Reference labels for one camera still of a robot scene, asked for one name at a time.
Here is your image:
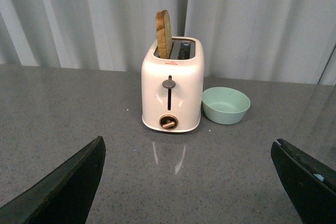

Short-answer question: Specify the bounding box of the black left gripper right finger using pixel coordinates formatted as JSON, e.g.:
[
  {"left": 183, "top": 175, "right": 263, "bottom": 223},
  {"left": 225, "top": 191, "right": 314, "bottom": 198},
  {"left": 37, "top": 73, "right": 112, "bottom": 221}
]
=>
[{"left": 271, "top": 139, "right": 335, "bottom": 223}]

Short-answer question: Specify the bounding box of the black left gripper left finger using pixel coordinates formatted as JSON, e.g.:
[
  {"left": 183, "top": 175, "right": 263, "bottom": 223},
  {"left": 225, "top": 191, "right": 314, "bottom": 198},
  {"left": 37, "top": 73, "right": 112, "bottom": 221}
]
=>
[{"left": 1, "top": 136, "right": 106, "bottom": 223}]

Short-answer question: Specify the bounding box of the mint green bowl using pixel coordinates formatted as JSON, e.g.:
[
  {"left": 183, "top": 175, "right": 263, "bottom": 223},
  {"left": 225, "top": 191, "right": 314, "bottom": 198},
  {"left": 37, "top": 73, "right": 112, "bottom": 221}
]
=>
[{"left": 202, "top": 87, "right": 251, "bottom": 125}]

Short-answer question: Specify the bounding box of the white toaster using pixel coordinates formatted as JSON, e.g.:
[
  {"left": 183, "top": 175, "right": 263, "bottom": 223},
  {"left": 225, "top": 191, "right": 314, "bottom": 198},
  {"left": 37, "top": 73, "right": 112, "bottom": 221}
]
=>
[{"left": 141, "top": 37, "right": 204, "bottom": 133}]

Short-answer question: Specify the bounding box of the toast bread slice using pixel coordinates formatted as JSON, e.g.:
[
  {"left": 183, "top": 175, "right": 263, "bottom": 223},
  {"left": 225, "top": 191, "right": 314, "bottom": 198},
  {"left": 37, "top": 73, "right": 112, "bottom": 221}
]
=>
[{"left": 155, "top": 10, "right": 172, "bottom": 59}]

